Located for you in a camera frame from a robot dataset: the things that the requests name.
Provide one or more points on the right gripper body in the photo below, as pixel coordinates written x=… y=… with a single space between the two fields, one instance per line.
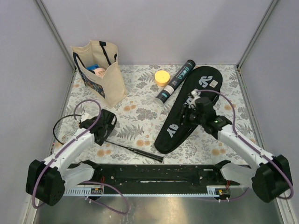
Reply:
x=191 y=116

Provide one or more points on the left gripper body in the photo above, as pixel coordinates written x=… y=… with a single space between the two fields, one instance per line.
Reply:
x=100 y=140

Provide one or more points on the black shuttlecock tube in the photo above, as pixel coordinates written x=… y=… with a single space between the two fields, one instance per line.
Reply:
x=175 y=82

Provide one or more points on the black racket cover bag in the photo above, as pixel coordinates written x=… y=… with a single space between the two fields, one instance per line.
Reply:
x=177 y=126

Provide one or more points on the black badminton racket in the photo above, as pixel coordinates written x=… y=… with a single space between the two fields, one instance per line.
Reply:
x=130 y=148

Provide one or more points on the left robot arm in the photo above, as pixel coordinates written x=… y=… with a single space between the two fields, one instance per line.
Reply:
x=48 y=180

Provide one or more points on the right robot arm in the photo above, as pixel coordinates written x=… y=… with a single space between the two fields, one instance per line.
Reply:
x=267 y=175

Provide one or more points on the floral table mat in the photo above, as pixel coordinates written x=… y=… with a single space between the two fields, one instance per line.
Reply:
x=140 y=118

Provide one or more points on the yellow grip tape roll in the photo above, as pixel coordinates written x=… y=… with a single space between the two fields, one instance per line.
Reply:
x=162 y=78

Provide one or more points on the blue pink item in bag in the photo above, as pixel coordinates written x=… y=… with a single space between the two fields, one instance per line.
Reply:
x=97 y=70

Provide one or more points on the beige canvas tote bag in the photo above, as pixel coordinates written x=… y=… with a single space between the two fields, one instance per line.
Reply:
x=111 y=87

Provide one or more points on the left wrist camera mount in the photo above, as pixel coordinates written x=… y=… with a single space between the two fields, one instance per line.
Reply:
x=85 y=117

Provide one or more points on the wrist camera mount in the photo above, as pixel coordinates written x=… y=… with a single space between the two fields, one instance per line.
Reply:
x=193 y=94
x=85 y=117

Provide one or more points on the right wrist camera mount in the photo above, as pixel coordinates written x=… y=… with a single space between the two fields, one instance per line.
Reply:
x=193 y=94

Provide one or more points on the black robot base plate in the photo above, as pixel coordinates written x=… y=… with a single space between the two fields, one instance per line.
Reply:
x=159 y=180

